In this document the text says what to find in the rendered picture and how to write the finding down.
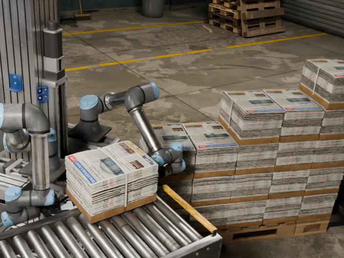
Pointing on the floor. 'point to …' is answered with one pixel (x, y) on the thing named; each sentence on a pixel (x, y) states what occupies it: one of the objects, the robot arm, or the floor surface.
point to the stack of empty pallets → (231, 14)
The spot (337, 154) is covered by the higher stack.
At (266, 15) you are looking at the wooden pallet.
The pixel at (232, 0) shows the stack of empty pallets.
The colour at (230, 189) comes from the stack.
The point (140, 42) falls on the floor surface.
